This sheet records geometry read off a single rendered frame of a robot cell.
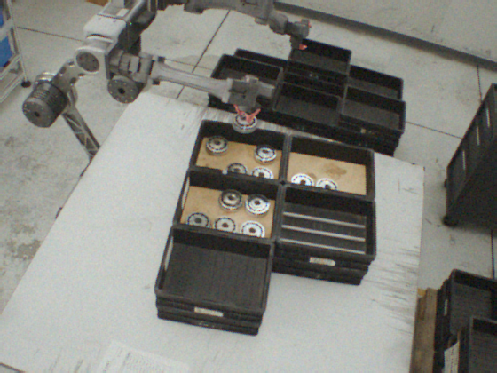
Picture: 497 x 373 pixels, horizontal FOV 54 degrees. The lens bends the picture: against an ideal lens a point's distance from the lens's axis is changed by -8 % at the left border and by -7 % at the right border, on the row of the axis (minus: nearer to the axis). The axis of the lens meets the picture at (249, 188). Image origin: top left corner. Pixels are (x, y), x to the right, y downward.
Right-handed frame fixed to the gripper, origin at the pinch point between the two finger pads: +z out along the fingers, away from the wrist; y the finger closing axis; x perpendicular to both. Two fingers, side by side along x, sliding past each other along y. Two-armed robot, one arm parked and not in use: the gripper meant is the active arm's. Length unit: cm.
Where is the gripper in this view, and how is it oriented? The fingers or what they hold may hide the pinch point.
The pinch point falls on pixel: (245, 118)
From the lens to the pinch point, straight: 224.6
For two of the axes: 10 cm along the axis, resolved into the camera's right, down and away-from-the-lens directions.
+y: -6.7, -6.1, 4.3
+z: -1.1, 6.5, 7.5
